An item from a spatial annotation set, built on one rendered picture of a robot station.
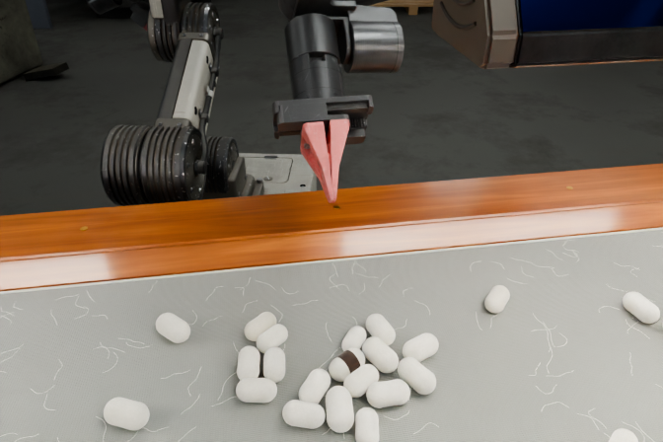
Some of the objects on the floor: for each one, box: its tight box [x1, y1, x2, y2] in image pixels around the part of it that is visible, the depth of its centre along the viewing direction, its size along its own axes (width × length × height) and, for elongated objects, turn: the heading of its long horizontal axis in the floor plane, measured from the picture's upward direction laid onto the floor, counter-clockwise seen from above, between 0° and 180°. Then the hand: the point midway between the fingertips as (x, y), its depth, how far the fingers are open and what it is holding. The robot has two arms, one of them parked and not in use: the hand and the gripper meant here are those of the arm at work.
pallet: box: [369, 0, 437, 15], centre depth 530 cm, size 106×73×10 cm
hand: (331, 193), depth 53 cm, fingers closed
